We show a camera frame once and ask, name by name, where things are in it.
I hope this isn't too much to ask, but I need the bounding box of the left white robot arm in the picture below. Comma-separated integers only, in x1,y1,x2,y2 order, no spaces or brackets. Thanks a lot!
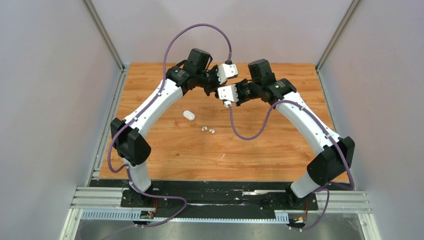
109,48,220,207

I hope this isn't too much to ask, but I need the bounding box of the white charging case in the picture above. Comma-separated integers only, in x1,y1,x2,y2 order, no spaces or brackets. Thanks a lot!
182,110,196,121

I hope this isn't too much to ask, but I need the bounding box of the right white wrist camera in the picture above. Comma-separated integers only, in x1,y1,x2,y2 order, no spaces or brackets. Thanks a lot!
217,84,239,108

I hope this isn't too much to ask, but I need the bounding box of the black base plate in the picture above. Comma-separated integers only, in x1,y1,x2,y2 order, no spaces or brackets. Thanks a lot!
120,180,318,219

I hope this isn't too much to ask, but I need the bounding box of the slotted cable duct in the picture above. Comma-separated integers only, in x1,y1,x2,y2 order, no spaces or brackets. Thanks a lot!
80,209,290,224

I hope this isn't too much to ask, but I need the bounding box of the aluminium frame rail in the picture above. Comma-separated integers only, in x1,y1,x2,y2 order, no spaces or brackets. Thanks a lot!
60,187,380,240

